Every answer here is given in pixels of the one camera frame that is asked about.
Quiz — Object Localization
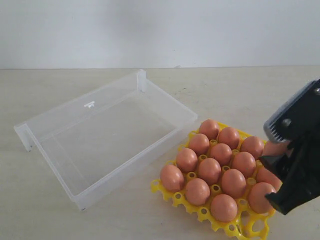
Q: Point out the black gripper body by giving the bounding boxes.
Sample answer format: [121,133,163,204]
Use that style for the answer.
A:
[282,119,320,201]

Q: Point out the brown egg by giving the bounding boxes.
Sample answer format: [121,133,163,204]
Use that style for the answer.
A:
[208,143,233,166]
[210,194,238,223]
[221,168,247,199]
[198,119,220,140]
[176,147,198,173]
[218,126,240,150]
[240,136,265,159]
[198,157,222,186]
[188,133,210,156]
[262,141,290,156]
[255,167,282,191]
[185,178,211,206]
[231,151,256,178]
[247,182,276,214]

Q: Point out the yellow plastic egg tray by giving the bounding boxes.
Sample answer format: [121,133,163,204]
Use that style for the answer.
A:
[151,119,281,240]

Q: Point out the brown egg top back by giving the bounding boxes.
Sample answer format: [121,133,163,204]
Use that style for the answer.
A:
[185,178,211,206]

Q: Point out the brown egg front corner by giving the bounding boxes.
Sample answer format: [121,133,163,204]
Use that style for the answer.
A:
[160,164,185,193]

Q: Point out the clear plastic storage box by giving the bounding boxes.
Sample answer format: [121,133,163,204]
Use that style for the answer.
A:
[14,69,198,211]

